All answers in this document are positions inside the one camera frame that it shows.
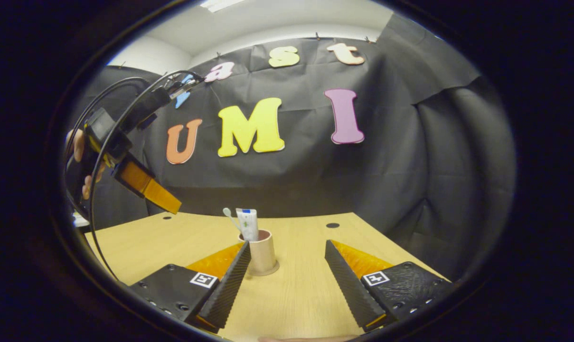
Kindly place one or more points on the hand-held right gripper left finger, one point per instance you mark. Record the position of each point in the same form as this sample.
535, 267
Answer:
227, 285

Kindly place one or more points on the black backdrop cloth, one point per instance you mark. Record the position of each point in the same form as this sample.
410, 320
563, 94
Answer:
410, 180

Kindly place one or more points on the ceiling light panel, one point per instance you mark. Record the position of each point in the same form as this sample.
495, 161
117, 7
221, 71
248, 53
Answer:
220, 4

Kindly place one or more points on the white toothpaste tube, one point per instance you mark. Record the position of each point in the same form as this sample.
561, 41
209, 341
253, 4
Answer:
249, 223

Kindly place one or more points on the brown round coaster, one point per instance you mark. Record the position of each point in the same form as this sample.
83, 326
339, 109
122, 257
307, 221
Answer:
274, 270

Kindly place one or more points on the beige cup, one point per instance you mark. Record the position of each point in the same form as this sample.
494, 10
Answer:
264, 254

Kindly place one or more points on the wooden desktop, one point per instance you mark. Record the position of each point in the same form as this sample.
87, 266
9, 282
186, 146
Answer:
296, 294

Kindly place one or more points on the pale blue toothbrush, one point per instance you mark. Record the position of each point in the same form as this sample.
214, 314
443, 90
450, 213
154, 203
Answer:
226, 212

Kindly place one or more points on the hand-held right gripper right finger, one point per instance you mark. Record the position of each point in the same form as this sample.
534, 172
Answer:
351, 285

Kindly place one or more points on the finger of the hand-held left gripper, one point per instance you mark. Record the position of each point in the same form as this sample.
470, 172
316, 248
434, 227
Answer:
154, 190

